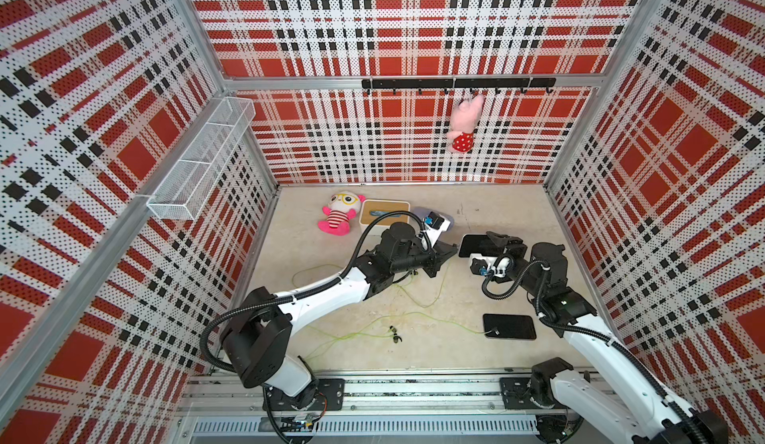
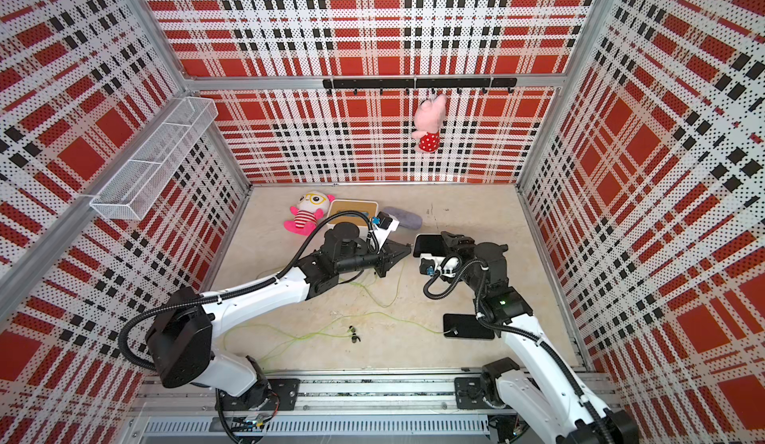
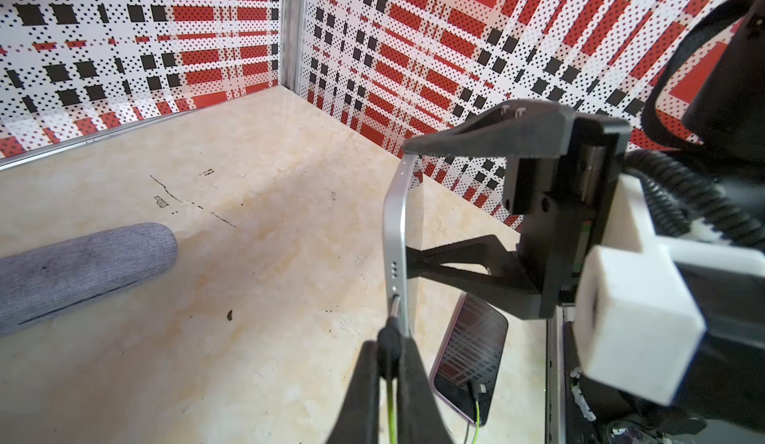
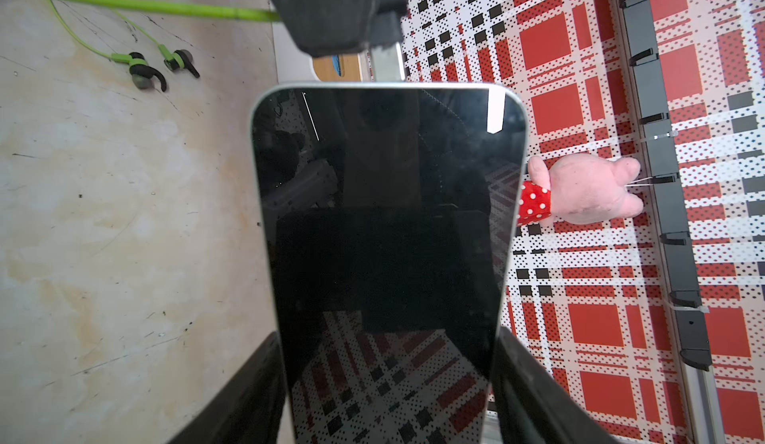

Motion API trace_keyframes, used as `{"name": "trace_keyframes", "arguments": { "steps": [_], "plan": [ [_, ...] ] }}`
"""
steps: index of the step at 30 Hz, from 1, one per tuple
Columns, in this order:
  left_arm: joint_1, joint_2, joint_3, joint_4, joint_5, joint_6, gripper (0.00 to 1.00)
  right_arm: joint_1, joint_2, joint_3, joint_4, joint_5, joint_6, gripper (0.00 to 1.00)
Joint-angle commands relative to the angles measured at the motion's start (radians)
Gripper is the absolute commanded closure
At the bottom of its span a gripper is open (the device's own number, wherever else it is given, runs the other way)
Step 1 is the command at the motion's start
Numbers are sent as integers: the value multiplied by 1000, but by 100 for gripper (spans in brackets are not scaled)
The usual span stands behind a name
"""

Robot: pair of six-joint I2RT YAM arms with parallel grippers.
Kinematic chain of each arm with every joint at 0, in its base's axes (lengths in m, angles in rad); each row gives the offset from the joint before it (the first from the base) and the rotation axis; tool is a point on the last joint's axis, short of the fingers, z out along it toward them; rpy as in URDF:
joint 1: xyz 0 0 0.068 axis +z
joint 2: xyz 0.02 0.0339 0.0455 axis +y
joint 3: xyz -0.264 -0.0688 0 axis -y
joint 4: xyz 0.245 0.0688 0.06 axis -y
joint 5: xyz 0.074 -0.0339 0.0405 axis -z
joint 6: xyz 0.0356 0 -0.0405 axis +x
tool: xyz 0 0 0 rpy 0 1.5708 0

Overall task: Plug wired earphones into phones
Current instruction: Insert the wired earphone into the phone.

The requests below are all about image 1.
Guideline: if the black hook rail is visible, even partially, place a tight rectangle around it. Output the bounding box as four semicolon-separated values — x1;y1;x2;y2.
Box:
361;77;557;92

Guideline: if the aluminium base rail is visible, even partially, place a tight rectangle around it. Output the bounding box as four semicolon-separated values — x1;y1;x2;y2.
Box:
172;371;665;444

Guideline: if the black smartphone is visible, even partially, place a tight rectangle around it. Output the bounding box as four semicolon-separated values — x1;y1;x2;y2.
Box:
482;314;537;340
458;234;501;259

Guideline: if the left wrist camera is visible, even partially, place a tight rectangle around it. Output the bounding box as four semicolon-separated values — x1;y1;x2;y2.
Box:
422;211;452;247

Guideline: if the pink striped plush doll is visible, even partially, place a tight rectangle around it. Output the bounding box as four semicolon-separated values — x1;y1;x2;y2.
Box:
318;191;366;237

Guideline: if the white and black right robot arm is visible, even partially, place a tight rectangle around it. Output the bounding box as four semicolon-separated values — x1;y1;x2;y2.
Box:
460;232;729;443

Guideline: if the white tissue box wooden lid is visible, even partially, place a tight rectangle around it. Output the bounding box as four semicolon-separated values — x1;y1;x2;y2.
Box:
358;198;410;236

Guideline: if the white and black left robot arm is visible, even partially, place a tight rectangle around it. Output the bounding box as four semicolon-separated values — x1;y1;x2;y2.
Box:
199;212;458;410

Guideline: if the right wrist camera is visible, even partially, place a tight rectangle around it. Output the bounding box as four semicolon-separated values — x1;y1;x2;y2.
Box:
470;255;515;278

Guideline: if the white wire mesh basket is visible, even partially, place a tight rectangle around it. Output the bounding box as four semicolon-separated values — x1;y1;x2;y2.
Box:
147;96;255;221

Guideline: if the grey fabric case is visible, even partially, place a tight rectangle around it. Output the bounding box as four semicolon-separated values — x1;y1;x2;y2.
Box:
410;207;454;230

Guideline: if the pink pig plush toy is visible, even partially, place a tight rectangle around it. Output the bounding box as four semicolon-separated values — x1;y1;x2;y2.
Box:
446;95;485;154

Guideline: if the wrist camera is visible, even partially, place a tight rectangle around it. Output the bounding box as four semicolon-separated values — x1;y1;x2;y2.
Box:
470;255;515;278
422;211;452;247

